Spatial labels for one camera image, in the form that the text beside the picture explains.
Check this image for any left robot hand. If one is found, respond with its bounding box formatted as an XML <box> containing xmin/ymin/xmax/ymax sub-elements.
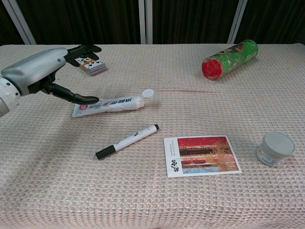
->
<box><xmin>0</xmin><ymin>44</ymin><xmax>102</xmax><ymax>105</ymax></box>

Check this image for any white toothpaste tube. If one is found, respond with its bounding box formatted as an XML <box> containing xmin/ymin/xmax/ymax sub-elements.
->
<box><xmin>71</xmin><ymin>89</ymin><xmax>155</xmax><ymax>118</ymax></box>

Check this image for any deck of playing cards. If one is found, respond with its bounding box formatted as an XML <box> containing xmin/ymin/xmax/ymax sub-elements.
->
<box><xmin>75</xmin><ymin>56</ymin><xmax>108</xmax><ymax>77</ymax></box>

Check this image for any dark pleated curtain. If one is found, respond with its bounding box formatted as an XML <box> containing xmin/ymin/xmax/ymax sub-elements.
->
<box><xmin>0</xmin><ymin>0</ymin><xmax>305</xmax><ymax>45</ymax></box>

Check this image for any white black marker pen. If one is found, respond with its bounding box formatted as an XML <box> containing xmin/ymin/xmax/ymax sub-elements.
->
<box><xmin>95</xmin><ymin>124</ymin><xmax>160</xmax><ymax>160</ymax></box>

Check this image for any red picture postcard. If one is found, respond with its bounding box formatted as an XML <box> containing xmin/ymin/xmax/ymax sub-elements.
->
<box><xmin>163</xmin><ymin>135</ymin><xmax>242</xmax><ymax>178</ymax></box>

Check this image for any green red cylindrical can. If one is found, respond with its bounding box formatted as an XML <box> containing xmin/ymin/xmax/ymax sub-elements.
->
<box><xmin>201</xmin><ymin>39</ymin><xmax>259</xmax><ymax>82</ymax></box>

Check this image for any white round jar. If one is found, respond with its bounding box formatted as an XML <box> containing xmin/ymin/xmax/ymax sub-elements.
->
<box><xmin>256</xmin><ymin>132</ymin><xmax>296</xmax><ymax>167</ymax></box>

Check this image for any slanted white frame post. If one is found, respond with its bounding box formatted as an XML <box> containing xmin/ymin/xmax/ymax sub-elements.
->
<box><xmin>0</xmin><ymin>0</ymin><xmax>37</xmax><ymax>45</ymax></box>
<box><xmin>227</xmin><ymin>0</ymin><xmax>248</xmax><ymax>44</ymax></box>

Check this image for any upright white frame post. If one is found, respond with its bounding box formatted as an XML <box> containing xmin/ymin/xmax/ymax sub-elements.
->
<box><xmin>139</xmin><ymin>0</ymin><xmax>153</xmax><ymax>45</ymax></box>

